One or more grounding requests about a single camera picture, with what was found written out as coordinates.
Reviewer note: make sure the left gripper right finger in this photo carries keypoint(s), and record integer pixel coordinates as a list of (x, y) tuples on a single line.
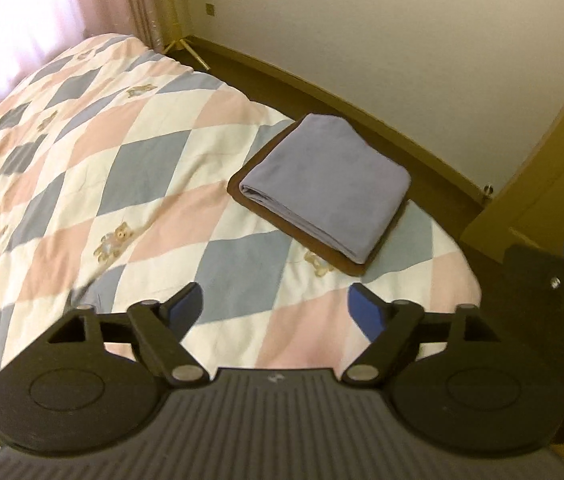
[(389, 327)]

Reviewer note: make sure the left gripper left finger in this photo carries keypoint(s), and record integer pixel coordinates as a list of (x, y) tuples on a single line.
[(159, 329)]

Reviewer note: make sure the grey pants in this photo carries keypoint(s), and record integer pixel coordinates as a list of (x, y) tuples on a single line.
[(329, 185)]

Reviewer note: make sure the beige door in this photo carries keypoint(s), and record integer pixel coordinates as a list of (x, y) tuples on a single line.
[(530, 208)]

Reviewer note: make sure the folded brown garment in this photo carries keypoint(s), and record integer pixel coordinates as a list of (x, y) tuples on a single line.
[(307, 239)]

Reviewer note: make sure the checkered quilt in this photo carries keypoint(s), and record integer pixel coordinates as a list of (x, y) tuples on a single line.
[(114, 163)]

